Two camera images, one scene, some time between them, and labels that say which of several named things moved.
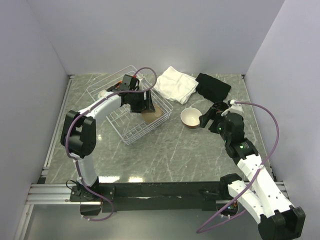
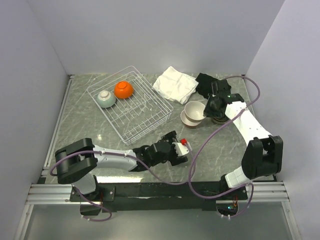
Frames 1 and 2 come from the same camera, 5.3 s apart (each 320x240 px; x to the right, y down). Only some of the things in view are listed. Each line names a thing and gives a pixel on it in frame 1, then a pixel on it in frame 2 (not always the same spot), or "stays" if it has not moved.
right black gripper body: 217,126 to 210,109
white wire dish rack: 130,126 stays
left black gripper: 145,104 to 176,159
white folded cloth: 176,86 stays
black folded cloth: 212,89 stays
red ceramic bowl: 190,117 stays
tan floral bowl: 150,116 to 194,111
